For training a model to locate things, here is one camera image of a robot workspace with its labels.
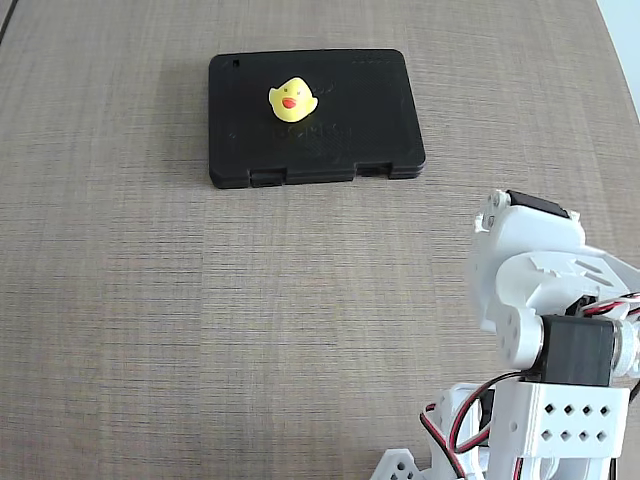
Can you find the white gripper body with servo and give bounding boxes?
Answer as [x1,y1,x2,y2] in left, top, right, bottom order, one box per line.
[467,189,586,329]

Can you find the yellow rubber duck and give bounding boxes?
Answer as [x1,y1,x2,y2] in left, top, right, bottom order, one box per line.
[268,75,320,124]

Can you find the black flat plastic case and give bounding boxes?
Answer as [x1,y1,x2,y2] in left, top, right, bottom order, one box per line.
[207,48,427,190]

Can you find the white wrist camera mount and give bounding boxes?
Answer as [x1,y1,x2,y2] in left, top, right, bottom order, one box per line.
[492,244,640,321]

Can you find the red black white servo cable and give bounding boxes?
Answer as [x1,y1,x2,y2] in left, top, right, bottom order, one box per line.
[579,293,640,321]
[418,382,524,471]

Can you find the white perforated base bracket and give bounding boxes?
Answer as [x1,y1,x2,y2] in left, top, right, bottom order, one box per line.
[370,448,424,480]

